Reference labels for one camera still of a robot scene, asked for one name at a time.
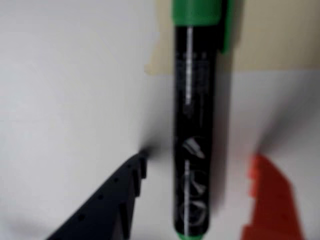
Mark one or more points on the dark navy gripper finger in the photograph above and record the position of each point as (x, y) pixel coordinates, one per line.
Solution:
(105, 210)

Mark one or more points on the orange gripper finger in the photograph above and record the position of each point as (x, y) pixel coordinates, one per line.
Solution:
(272, 205)

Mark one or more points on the green black marker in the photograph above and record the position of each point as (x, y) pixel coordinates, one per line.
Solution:
(197, 112)

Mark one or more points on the wide beige masking tape strip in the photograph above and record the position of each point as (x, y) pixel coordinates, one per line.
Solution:
(262, 50)

